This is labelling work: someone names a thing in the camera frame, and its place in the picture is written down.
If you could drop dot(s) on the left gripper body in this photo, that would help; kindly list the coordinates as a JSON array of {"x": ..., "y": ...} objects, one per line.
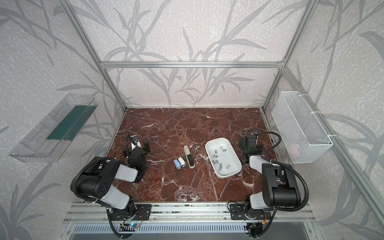
[{"x": 135, "y": 150}]

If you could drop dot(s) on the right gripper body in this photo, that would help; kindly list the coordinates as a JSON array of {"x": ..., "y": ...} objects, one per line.
[{"x": 249, "y": 145}]

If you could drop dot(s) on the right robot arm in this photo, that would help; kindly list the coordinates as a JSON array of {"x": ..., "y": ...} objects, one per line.
[{"x": 283, "y": 188}]

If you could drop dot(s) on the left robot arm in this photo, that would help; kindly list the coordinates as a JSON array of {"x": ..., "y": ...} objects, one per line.
[{"x": 94, "y": 182}]

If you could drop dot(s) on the white plastic tray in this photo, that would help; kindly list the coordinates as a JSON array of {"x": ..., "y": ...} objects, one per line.
[{"x": 228, "y": 157}]

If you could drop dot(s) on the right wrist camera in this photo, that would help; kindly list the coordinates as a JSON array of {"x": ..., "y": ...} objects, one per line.
[{"x": 256, "y": 133}]

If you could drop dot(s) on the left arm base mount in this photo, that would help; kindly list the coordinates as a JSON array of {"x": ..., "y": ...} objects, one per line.
[{"x": 141, "y": 212}]

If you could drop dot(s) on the white wire mesh basket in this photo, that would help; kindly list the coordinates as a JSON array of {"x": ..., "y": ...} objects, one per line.
[{"x": 304, "y": 136}]

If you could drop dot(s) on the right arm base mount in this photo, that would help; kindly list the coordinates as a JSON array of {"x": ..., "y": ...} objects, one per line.
[{"x": 243, "y": 211}]

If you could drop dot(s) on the aluminium front rail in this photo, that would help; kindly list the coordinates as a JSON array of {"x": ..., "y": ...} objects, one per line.
[{"x": 178, "y": 212}]

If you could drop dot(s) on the clear plastic wall bin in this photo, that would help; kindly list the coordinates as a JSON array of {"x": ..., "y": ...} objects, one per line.
[{"x": 49, "y": 139}]

